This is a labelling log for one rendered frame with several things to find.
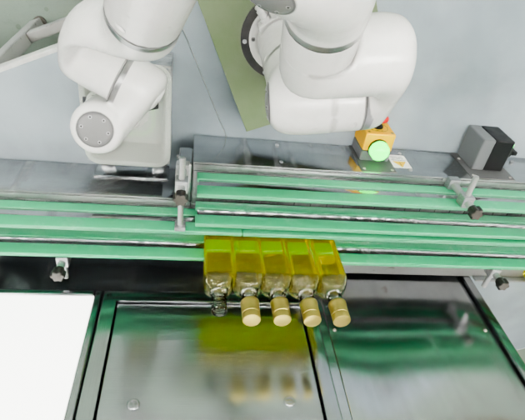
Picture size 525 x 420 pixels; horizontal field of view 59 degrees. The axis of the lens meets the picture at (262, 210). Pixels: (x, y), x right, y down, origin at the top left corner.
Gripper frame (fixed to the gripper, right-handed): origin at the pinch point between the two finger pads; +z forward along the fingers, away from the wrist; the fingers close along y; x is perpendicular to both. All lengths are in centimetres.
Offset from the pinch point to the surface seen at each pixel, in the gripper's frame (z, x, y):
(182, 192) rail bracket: -12.4, -14.4, 11.7
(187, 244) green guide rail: 0.7, -31.3, 13.2
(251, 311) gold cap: -23.4, -32.6, 25.0
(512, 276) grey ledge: 7, -41, 102
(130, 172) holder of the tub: 10.7, -18.2, -0.5
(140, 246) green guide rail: -0.4, -31.5, 3.0
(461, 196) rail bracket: -8, -14, 70
